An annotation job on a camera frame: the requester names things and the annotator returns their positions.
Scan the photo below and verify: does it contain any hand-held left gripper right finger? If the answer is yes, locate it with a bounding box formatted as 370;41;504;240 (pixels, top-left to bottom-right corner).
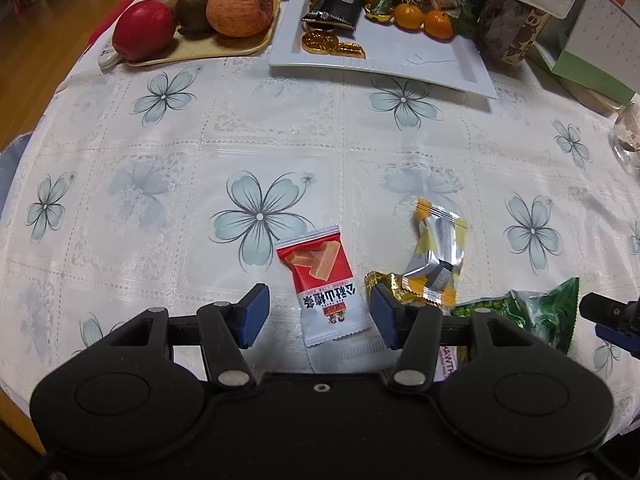
369;283;566;392

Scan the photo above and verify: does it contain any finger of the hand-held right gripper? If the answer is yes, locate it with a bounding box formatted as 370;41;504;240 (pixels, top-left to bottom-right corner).
580;291;640;335
594;324;640;357

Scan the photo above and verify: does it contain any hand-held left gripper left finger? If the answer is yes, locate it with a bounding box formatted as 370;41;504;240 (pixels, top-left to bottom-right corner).
75;282;271;389

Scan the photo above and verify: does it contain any shiny dark green snack packet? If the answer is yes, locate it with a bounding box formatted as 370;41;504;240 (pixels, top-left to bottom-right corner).
506;277;581;356

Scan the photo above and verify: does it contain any red and white snack packet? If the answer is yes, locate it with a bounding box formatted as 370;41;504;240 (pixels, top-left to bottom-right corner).
276;226;376;350

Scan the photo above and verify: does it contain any yellow and silver snack packet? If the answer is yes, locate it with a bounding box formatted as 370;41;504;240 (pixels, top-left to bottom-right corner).
402;197;471;309

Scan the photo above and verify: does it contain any gold foil candy packet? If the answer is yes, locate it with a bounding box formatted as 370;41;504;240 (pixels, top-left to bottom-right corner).
364;270;426;309

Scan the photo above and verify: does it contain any white and pink snack packet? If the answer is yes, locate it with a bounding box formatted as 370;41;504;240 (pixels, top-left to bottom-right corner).
307;337;473;383

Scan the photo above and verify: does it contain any white floral lace tablecloth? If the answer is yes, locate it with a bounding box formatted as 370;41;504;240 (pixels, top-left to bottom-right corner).
0;35;640;443

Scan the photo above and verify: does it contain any clear glass bowl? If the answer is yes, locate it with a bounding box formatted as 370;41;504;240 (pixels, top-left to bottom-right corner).
611;102;640;177

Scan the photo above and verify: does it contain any white rectangular plate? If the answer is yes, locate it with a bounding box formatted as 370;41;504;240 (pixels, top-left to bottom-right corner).
268;0;500;100

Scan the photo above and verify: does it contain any cream fruit tray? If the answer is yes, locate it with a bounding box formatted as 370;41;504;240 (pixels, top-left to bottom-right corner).
97;0;282;67

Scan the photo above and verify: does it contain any tall jar with dark label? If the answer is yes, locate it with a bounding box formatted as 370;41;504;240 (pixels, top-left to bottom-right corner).
474;0;552;67

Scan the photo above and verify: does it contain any desk calendar with green base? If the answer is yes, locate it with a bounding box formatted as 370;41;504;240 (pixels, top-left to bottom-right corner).
532;0;640;107

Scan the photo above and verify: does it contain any dark red apple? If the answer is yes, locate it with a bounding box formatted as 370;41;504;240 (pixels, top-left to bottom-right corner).
112;0;177;63

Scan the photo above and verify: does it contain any large striped pink apple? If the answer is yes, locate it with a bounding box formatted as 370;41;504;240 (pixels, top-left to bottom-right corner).
205;0;275;39

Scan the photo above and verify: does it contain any black snack packet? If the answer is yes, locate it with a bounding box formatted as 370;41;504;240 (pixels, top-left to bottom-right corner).
300;0;369;34

